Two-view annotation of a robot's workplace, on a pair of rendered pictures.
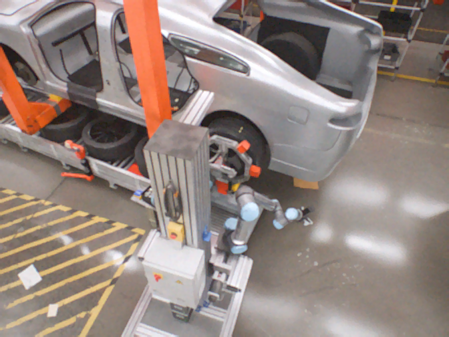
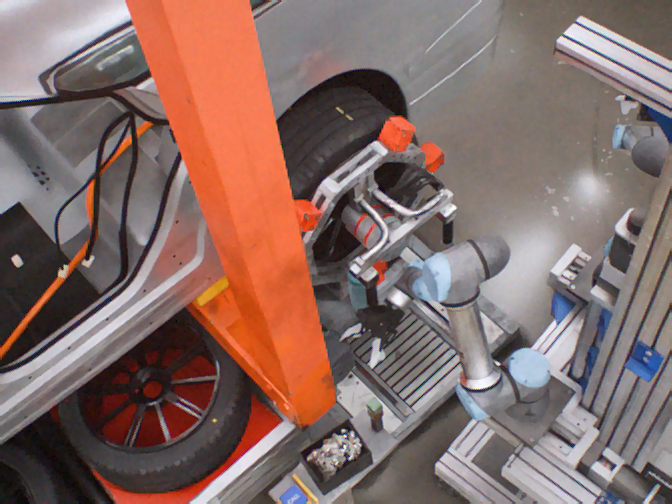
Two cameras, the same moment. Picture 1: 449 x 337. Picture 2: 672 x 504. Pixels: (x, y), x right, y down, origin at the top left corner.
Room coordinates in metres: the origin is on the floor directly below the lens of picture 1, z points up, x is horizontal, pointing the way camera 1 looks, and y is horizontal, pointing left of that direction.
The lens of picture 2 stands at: (1.39, 1.54, 3.48)
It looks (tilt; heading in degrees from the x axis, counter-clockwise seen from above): 58 degrees down; 303
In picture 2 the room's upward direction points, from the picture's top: 10 degrees counter-clockwise
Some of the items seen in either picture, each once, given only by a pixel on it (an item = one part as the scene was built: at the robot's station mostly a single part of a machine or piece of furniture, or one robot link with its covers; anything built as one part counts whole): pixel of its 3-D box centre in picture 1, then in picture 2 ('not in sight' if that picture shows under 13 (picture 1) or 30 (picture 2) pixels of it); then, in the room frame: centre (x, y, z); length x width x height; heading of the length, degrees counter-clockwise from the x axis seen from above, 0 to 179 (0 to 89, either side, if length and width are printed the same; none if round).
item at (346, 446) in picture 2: (153, 196); (335, 457); (2.06, 0.71, 0.51); 0.20 x 0.14 x 0.13; 57
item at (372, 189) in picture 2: (228, 159); (406, 187); (2.10, -0.04, 1.03); 0.19 x 0.18 x 0.11; 156
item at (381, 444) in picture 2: (153, 200); (334, 468); (2.06, 0.72, 0.44); 0.43 x 0.17 x 0.03; 66
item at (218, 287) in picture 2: not in sight; (203, 279); (2.70, 0.36, 0.71); 0.14 x 0.14 x 0.05; 66
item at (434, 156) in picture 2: (254, 171); (427, 159); (2.13, -0.29, 0.85); 0.09 x 0.08 x 0.07; 66
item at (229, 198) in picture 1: (230, 184); (340, 263); (2.41, -0.06, 0.32); 0.40 x 0.30 x 0.28; 66
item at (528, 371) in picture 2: not in sight; (526, 374); (1.55, 0.41, 0.98); 0.13 x 0.12 x 0.14; 49
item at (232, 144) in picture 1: (224, 161); (361, 214); (2.25, 0.00, 0.85); 0.54 x 0.07 x 0.54; 66
